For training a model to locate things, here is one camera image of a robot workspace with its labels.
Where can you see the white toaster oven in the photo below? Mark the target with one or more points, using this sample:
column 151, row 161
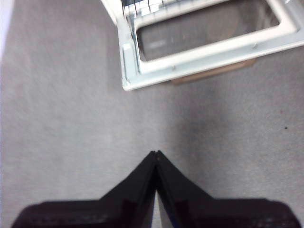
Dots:
column 110, row 9

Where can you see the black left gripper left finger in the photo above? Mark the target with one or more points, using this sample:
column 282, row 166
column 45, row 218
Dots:
column 95, row 213

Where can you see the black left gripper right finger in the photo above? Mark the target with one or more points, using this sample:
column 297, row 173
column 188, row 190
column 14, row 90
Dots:
column 213, row 213

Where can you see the white glass oven door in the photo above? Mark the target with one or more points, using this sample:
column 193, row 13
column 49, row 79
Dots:
column 202, row 54

